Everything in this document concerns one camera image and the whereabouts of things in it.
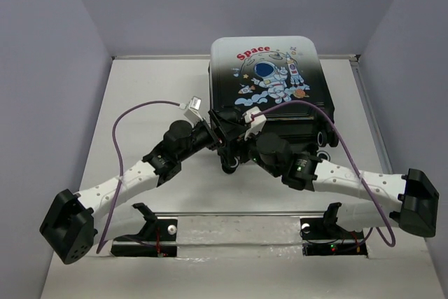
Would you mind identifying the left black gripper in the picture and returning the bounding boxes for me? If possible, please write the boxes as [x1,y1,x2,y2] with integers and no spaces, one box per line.
[177,110,244,162]

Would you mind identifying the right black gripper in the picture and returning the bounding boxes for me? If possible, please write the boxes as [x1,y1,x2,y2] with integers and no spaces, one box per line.
[220,123,281,176]

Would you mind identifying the black suitcase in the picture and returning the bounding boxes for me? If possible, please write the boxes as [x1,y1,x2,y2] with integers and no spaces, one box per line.
[208,36,339,153]

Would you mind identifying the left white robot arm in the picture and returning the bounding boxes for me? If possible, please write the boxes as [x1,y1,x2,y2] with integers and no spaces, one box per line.
[39,110,247,265]

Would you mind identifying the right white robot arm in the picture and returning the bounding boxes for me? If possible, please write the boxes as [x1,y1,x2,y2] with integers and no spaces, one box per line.
[245,133,440,238]

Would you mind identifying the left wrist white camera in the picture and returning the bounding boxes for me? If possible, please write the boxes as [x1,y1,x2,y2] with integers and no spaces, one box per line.
[183,96,203,125]

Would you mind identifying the wrist white camera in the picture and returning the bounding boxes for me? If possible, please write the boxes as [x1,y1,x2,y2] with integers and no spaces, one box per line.
[183,96,203,125]
[243,106,267,141]

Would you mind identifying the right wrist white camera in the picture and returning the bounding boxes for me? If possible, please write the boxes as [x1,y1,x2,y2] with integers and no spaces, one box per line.
[243,106,267,141]

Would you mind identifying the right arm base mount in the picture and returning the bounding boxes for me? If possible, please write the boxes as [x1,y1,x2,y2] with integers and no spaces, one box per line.
[299,202,368,257]

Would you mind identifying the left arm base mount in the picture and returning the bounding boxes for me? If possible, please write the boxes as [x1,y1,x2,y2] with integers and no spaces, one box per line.
[110,202,178,258]

